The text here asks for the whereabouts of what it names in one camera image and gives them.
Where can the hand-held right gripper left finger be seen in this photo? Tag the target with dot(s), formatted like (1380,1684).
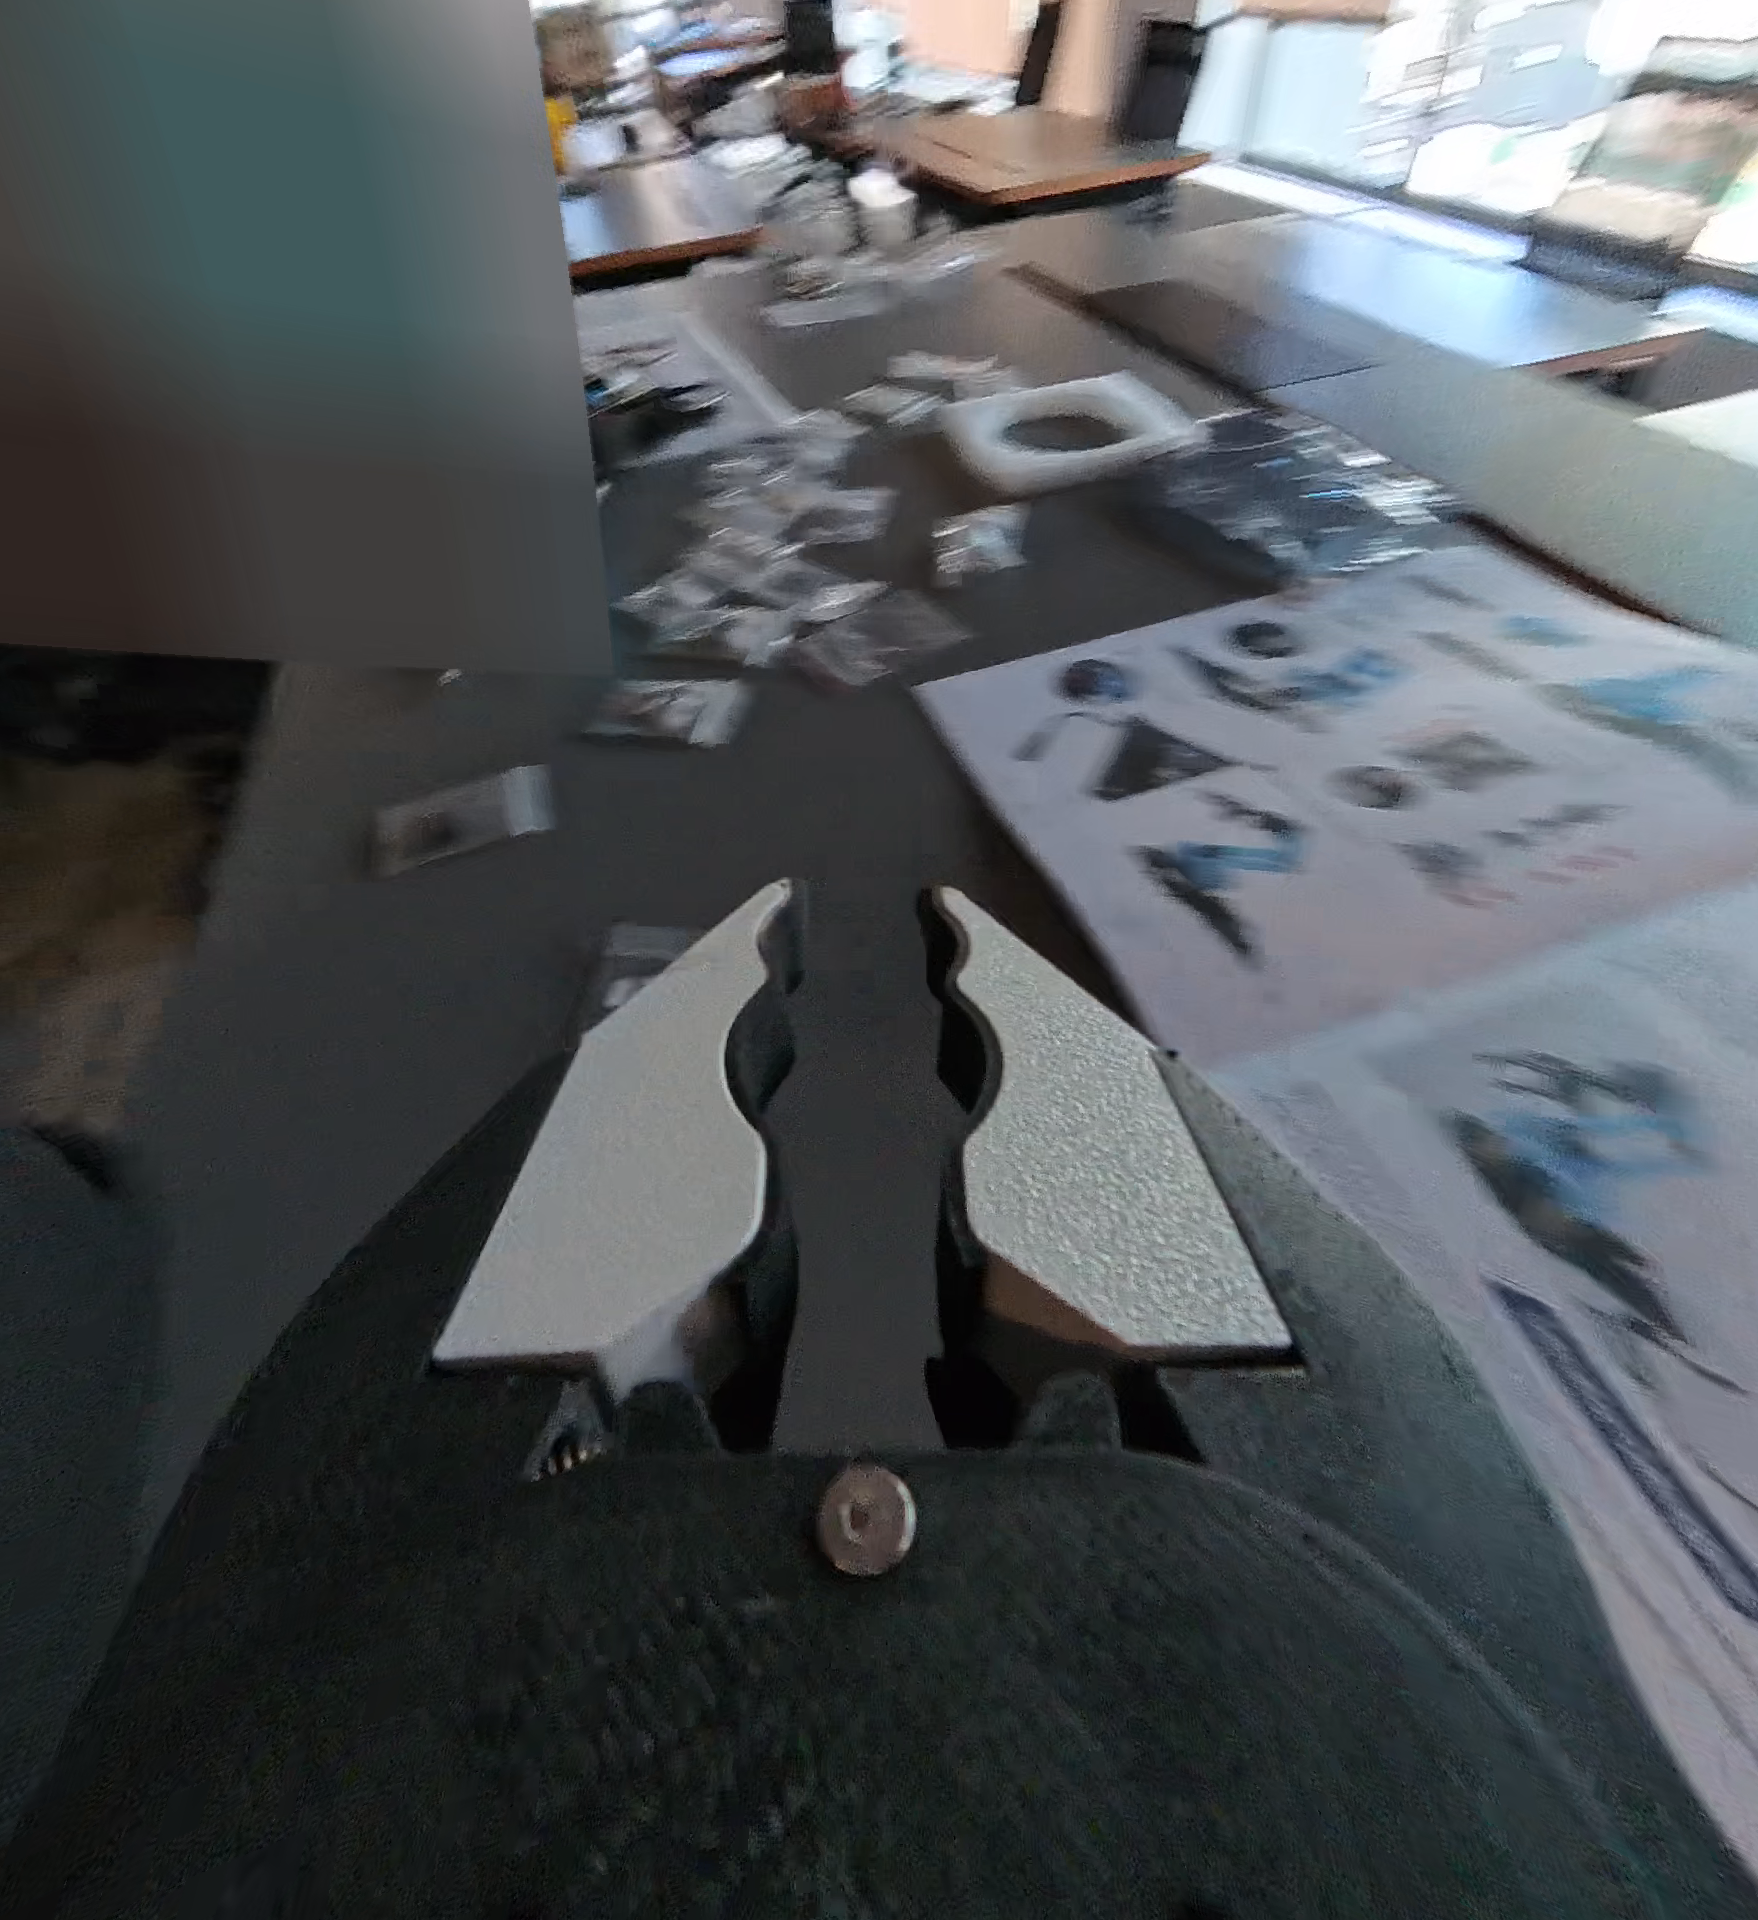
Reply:
(623,1185)

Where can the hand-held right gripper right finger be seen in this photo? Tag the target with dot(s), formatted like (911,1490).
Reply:
(1103,1201)

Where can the dark grey desk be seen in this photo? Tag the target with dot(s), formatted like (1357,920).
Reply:
(849,840)

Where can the grey desk with orange edge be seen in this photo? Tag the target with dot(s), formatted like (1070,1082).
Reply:
(1494,294)

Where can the light grey desk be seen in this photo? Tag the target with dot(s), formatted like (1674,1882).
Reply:
(1748,436)

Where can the open instruction manual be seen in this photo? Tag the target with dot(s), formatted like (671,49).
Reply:
(1419,781)

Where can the pile of small clear bags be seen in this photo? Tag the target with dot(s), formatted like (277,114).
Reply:
(758,556)

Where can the clear bag of metal screws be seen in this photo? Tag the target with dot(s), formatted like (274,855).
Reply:
(975,543)

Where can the person's dark clothing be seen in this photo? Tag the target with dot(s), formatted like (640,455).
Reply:
(24,1502)

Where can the black shiny plastic bag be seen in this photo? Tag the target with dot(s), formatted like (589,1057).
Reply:
(1269,495)

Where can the white foam tray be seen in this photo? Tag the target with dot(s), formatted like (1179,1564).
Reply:
(669,346)

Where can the wooden table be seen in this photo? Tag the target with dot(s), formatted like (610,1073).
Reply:
(1014,151)

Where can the white foam frame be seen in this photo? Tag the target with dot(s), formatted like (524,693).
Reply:
(967,442)

